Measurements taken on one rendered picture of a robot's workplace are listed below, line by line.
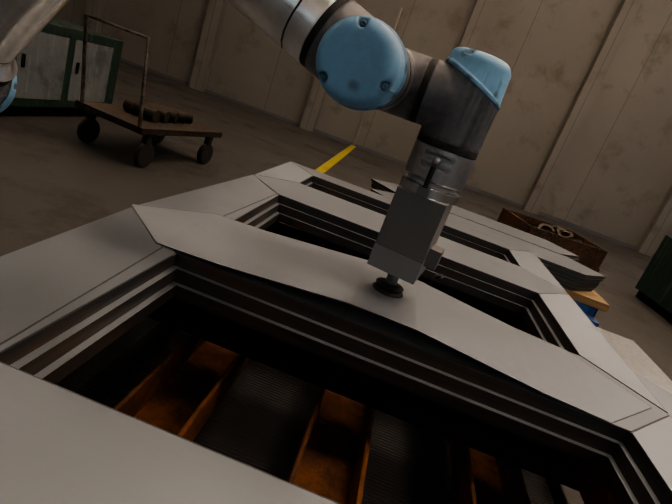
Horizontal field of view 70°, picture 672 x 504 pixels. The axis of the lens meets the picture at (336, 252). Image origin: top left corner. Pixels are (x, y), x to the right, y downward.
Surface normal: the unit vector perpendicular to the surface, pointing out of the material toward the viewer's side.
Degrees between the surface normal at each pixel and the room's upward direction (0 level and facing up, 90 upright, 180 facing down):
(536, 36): 90
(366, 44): 92
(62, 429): 0
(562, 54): 90
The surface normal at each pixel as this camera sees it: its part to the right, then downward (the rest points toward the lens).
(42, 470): 0.33, -0.89
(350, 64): -0.23, 0.27
